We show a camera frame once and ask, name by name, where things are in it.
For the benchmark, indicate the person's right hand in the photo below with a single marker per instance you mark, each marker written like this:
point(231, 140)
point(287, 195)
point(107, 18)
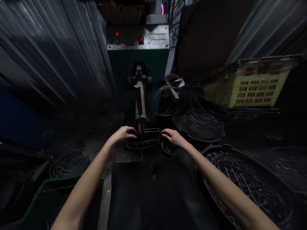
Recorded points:
point(173, 137)

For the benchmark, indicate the person's left hand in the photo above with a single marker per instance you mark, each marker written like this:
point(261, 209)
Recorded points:
point(122, 134)

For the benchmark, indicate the person's right fingers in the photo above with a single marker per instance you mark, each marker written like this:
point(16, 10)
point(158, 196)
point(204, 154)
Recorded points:
point(166, 134)

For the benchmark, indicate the person's left fingers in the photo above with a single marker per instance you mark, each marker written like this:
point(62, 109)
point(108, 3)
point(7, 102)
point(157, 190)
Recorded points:
point(131, 134)

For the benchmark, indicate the round black tub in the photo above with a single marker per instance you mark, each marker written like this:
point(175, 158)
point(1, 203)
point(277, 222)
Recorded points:
point(200, 124)

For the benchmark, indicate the wooden stick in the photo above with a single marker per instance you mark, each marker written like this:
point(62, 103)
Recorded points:
point(174, 93)

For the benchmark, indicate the green spot welding machine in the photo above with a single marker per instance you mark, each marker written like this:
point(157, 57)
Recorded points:
point(138, 69)

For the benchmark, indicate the large black tub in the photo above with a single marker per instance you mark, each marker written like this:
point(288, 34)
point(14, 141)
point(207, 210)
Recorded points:
point(249, 187)

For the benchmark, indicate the green plastic crate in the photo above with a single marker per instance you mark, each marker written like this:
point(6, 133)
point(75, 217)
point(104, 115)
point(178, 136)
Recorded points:
point(55, 203)

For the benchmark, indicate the yellow plastic crate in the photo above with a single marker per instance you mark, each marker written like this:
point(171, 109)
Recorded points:
point(257, 83)

